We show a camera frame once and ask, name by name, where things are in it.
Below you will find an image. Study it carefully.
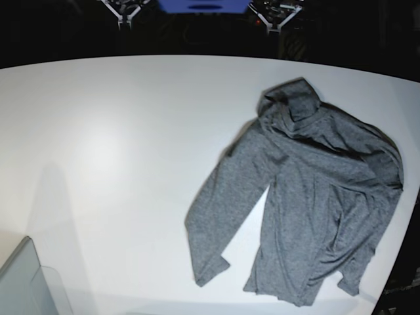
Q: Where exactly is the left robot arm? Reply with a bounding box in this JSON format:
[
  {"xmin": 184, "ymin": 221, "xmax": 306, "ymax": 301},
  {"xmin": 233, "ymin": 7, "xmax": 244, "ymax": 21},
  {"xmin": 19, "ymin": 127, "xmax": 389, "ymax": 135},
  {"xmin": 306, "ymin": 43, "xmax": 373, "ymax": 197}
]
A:
[{"xmin": 248, "ymin": 0, "xmax": 305, "ymax": 35}]

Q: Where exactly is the translucent plastic box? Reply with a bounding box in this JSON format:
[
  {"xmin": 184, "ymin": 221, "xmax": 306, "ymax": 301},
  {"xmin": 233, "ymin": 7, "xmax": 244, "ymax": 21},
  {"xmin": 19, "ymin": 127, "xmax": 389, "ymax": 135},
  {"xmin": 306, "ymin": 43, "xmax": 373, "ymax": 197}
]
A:
[{"xmin": 1, "ymin": 236, "xmax": 74, "ymax": 315}]

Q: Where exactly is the blue bin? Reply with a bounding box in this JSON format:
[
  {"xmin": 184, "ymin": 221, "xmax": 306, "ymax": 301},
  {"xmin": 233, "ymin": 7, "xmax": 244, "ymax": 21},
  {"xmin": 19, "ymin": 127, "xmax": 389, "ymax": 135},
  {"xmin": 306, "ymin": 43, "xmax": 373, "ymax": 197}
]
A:
[{"xmin": 158, "ymin": 0, "xmax": 250, "ymax": 14}]

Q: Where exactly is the grey long-sleeve shirt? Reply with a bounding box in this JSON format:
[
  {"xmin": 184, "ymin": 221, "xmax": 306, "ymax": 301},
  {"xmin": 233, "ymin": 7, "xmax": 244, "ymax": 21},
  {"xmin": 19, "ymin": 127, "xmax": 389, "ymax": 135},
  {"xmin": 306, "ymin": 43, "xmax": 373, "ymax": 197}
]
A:
[{"xmin": 185, "ymin": 77, "xmax": 404, "ymax": 306}]

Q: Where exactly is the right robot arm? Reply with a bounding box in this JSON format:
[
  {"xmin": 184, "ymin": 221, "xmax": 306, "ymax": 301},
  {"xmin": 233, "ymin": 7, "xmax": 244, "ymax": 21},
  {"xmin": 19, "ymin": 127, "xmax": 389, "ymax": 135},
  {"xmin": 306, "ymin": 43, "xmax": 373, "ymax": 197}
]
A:
[{"xmin": 100, "ymin": 0, "xmax": 149, "ymax": 30}]

